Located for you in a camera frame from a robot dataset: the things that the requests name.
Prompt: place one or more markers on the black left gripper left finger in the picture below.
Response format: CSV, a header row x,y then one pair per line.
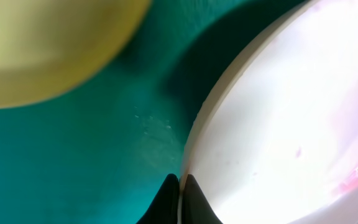
x,y
164,206

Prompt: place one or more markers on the pink plate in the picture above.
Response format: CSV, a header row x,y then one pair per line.
x,y
276,139

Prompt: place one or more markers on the teal plastic tray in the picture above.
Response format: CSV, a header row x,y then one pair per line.
x,y
100,152

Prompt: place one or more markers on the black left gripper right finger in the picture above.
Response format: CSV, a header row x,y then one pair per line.
x,y
195,208

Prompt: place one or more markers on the yellow plate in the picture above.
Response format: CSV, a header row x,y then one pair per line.
x,y
49,47

